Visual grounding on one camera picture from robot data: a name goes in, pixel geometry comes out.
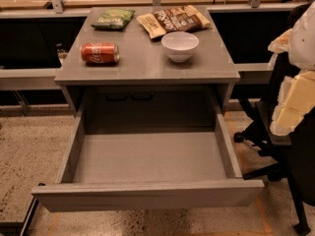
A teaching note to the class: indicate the white bowl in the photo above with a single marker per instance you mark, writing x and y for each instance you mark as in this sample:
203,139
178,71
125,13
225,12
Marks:
179,46

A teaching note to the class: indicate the brown snack bag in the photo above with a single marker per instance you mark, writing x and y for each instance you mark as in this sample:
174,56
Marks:
181,18

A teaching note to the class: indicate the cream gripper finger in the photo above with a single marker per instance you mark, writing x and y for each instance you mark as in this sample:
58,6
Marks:
278,46
296,98

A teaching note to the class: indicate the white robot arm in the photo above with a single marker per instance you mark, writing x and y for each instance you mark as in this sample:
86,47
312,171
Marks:
301,50

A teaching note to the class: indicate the grey drawer cabinet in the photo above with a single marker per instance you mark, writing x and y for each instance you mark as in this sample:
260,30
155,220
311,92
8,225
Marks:
145,91

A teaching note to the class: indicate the green chip bag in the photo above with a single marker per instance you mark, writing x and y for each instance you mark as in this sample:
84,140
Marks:
113,19

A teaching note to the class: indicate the red coke can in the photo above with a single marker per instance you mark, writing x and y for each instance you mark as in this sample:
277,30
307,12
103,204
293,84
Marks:
100,52

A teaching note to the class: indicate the black office chair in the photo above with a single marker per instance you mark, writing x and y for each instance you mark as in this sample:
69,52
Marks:
294,153

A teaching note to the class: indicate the open grey top drawer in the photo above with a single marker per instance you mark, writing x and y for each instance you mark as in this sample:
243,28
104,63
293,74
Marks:
171,151

